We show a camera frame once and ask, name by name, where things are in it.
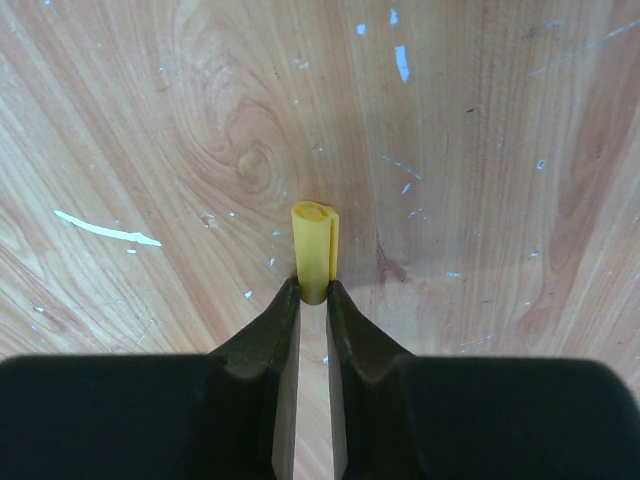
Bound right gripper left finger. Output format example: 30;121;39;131
1;278;300;479

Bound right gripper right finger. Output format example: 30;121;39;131
327;281;639;479

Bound yellow pen cap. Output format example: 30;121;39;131
291;201;339;306

